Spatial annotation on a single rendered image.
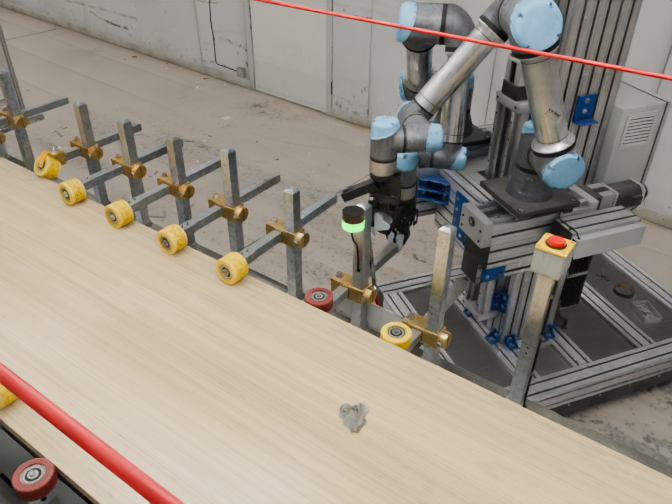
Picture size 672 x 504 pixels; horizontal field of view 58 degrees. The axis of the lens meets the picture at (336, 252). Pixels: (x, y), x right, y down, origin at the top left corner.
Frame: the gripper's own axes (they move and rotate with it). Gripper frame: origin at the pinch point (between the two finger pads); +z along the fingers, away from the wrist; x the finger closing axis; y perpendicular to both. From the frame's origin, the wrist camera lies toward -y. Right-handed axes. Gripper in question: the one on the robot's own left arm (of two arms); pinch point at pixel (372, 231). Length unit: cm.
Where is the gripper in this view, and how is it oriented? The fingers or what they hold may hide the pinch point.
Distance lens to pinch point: 182.4
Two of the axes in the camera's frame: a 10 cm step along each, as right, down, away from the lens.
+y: 9.6, 1.6, -2.2
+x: 2.7, -5.5, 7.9
